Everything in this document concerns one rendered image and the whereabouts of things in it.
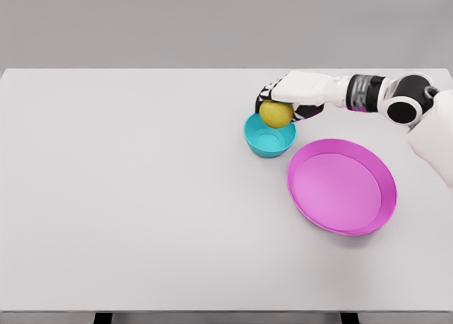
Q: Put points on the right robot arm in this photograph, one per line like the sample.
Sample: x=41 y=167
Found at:
x=396 y=97

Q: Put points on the blue bowl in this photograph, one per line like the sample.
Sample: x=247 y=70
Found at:
x=269 y=142

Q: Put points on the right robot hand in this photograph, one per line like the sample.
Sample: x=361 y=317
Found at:
x=301 y=88

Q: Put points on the pink plate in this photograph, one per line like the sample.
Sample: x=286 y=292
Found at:
x=340 y=187

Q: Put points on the yellow-green apple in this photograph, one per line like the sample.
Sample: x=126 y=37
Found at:
x=276 y=114

